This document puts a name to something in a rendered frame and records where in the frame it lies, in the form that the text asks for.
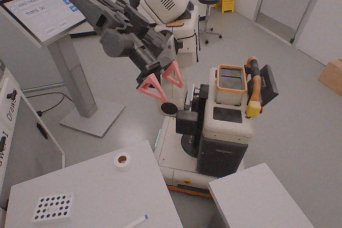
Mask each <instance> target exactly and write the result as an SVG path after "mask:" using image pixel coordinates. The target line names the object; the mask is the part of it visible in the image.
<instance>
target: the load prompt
mask: <svg viewBox="0 0 342 228"><path fill-rule="evenodd" d="M44 1H47V0H20V1H17V2H14V3H13V4H14V5H15V6H16V7H17V8H18V9H19V10H22V9H25V8H28V7H31V6H33V5H36V4H39V3H42V2H44Z"/></svg>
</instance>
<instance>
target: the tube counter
mask: <svg viewBox="0 0 342 228"><path fill-rule="evenodd" d="M61 4H63V3H62V2H61V1H60V0H52V1H49V2H46V3H44V4H41V5H38V8H39V9H40V10H41V11H42V12H44V11H47V10H50V9H52V8H54V7H55V6H58V5H61Z"/></svg>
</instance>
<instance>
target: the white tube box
mask: <svg viewBox="0 0 342 228"><path fill-rule="evenodd" d="M67 194H68V193H62V194H59V195H51V196H43V197H39V200H38V203H37V206H36V209H35V210H34V213H33V217H32V220H31V223H32V224H34V225H42V224H49V223H56V222H63V221H70V220H73V215H74V210H75V205H76V200H77V195H76V194H75V192H70V193H69V194H70V195H71V198H67V197H66V195H67ZM54 206H55V207H57V210H56V211H54V210H53V209H52V210H51V211H50V212H48V211H47V210H46V209H47V208H48V207H51V208H53V207H54Z"/></svg>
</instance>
